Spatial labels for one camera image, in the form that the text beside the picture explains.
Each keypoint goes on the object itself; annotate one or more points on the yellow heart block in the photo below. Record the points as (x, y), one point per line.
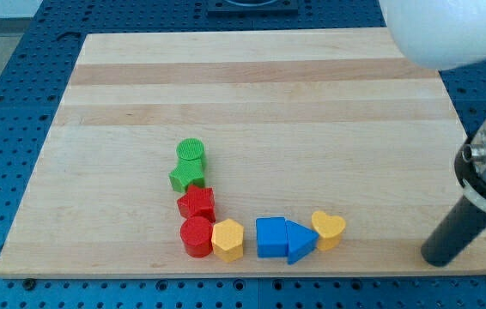
(330, 229)

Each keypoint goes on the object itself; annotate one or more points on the wooden board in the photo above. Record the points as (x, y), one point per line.
(335, 120)

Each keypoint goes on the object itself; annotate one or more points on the green star block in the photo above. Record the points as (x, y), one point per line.
(187, 173)

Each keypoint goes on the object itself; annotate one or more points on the black cylindrical pointer tool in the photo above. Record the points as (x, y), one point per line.
(456, 231)

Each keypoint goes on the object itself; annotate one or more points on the green cylinder block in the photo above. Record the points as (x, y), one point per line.
(193, 150)

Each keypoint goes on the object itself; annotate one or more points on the blue cube block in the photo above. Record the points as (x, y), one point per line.
(271, 235)

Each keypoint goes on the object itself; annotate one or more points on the blue triangle block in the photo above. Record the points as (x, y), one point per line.
(301, 241)

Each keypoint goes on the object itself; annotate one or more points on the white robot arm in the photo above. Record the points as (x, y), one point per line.
(442, 35)

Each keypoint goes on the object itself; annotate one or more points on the red star block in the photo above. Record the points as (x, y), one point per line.
(198, 201)

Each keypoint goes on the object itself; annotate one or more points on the red cylinder block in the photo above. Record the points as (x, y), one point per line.
(196, 234)

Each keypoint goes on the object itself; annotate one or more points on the yellow hexagon block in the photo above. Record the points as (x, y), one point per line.
(228, 240)

